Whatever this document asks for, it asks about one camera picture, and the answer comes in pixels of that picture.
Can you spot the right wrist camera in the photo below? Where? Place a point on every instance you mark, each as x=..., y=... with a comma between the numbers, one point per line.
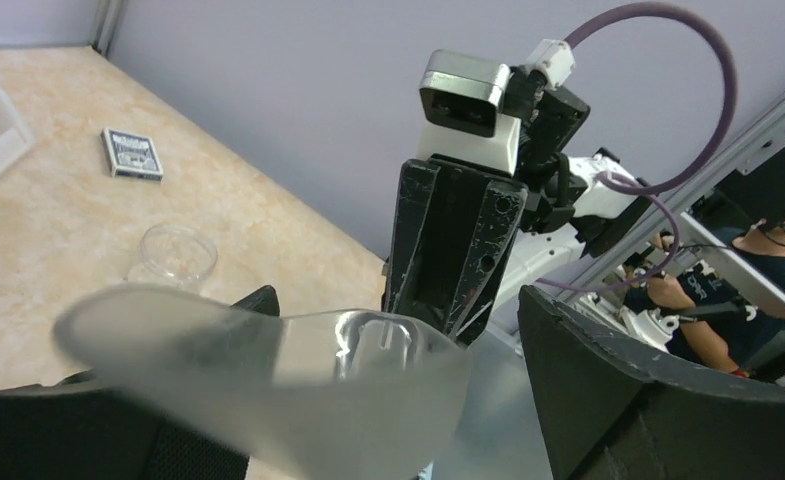
x=493, y=116

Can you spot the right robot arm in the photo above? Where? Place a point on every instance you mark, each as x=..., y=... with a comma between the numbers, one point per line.
x=466, y=240

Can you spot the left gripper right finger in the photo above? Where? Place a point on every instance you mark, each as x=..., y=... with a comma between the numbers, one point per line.
x=611, y=407

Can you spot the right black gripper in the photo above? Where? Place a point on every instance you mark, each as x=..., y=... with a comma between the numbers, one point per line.
x=494, y=226

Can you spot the clear plastic cup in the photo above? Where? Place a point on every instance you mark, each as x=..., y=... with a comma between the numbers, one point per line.
x=173, y=255

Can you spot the blue playing card box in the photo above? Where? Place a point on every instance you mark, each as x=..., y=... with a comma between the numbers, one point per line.
x=131, y=156

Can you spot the clear plastic scoop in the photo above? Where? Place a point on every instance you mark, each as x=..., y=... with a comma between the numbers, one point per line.
x=344, y=394

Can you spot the person in dark shirt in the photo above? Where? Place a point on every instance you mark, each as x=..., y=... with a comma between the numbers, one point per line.
x=724, y=345

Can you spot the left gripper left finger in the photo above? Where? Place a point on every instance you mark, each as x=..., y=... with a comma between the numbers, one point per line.
x=80, y=429

